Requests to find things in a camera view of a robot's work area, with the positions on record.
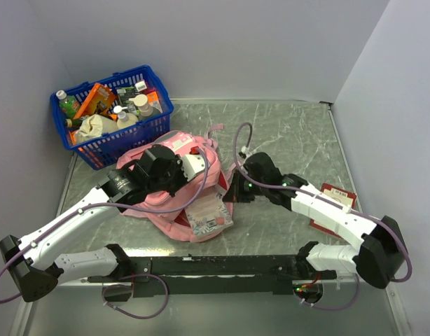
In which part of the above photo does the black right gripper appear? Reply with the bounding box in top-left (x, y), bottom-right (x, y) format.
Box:
top-left (223, 169), bottom-right (268, 204)

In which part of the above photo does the floral pink notebook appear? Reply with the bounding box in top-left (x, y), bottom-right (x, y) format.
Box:
top-left (185, 188), bottom-right (234, 240)

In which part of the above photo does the pink student backpack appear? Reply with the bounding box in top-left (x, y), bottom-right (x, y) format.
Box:
top-left (123, 124), bottom-right (235, 243)

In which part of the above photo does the red framed card book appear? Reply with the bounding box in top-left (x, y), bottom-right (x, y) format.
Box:
top-left (310, 183), bottom-right (357, 238)

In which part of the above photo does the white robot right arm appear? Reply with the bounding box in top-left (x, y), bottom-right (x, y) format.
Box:
top-left (225, 153), bottom-right (408, 289)

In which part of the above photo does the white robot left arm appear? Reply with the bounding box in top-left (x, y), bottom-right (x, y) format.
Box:
top-left (0, 144), bottom-right (207, 302)

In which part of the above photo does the beige cloth bag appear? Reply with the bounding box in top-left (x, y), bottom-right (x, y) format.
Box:
top-left (74, 115), bottom-right (118, 144)

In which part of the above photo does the grey pump bottle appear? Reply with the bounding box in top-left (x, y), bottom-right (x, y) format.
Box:
top-left (128, 94), bottom-right (162, 121)

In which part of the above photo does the cream lotion bottle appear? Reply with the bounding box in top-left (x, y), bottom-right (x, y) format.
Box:
top-left (113, 105), bottom-right (139, 130)

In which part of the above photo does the pink carton box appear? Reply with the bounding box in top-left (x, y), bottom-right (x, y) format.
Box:
top-left (144, 88), bottom-right (162, 112)

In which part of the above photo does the blue plastic shopping basket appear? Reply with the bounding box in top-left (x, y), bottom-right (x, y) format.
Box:
top-left (50, 64), bottom-right (174, 170)

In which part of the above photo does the black packaged box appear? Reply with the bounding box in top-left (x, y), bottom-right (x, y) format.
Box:
top-left (116, 80), bottom-right (148, 106)

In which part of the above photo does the orange snack box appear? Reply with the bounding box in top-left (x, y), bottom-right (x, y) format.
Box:
top-left (74, 83), bottom-right (116, 119)

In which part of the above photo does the green drink bottle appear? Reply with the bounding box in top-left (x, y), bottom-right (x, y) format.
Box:
top-left (55, 90), bottom-right (81, 119)

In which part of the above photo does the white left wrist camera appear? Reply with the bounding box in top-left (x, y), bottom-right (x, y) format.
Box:
top-left (181, 148), bottom-right (208, 183)

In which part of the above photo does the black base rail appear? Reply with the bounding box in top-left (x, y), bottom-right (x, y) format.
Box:
top-left (88, 255), bottom-right (337, 298)

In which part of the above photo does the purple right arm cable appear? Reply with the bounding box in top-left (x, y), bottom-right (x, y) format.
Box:
top-left (233, 122), bottom-right (414, 312)

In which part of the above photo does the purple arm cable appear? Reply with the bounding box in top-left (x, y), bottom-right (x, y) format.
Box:
top-left (0, 146), bottom-right (211, 319)
top-left (233, 122), bottom-right (414, 312)

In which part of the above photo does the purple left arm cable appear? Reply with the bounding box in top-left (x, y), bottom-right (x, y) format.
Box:
top-left (0, 146), bottom-right (211, 319)

